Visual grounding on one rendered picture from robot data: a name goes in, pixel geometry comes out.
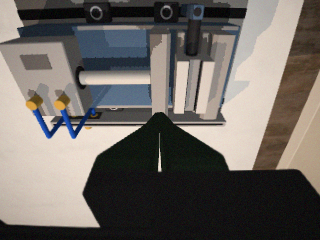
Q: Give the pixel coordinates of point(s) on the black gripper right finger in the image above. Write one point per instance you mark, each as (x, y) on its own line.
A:
(184, 152)

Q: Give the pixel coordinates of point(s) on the grey metal block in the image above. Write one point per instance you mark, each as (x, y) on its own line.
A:
(191, 82)

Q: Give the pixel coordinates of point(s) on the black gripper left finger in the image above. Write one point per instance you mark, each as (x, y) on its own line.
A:
(135, 151)

